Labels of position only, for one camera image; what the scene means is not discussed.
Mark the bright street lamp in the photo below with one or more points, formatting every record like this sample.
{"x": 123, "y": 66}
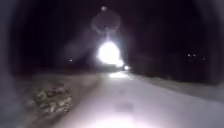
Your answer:
{"x": 109, "y": 53}

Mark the pale paved path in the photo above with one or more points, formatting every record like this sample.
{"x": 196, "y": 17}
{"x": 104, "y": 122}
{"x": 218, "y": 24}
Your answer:
{"x": 133, "y": 103}

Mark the rough dark ground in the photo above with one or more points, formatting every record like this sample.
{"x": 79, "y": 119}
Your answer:
{"x": 53, "y": 98}

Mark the dark verge strip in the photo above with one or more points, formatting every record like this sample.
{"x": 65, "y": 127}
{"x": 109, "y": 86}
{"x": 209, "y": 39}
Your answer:
{"x": 180, "y": 85}

